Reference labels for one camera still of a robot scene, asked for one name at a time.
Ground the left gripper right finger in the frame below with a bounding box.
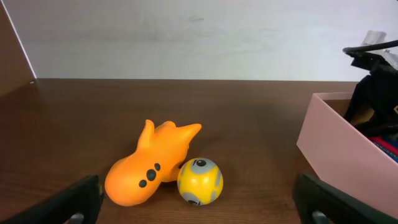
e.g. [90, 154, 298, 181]
[292, 174, 397, 224]

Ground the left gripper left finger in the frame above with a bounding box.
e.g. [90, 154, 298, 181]
[2, 175, 104, 224]

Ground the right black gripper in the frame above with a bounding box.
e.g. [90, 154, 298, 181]
[343, 60, 398, 138]

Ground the red fire truck with ladder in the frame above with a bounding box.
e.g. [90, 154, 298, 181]
[369, 134, 397, 162]

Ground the orange rubber animal toy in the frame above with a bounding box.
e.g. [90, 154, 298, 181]
[104, 119, 201, 207]

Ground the pink cardboard box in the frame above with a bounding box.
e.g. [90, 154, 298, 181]
[297, 93, 397, 217]

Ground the yellow grey toy ball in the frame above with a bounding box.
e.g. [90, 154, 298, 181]
[177, 157, 223, 205]

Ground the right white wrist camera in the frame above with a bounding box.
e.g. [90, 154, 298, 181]
[361, 30, 397, 70]

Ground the right black cable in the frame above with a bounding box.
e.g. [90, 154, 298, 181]
[342, 39, 398, 58]

